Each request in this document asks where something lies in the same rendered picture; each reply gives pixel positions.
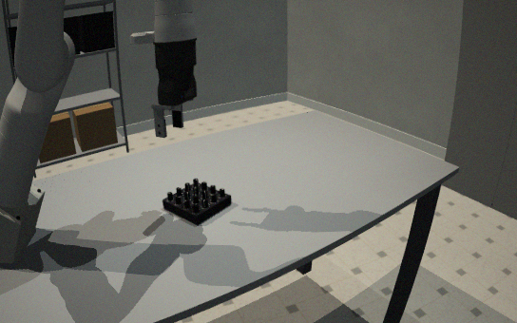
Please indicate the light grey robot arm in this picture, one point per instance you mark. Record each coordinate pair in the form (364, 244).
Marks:
(42, 60)

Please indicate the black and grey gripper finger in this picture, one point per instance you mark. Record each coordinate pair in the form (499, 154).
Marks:
(159, 120)
(177, 116)

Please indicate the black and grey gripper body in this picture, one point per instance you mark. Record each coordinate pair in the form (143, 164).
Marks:
(175, 53)

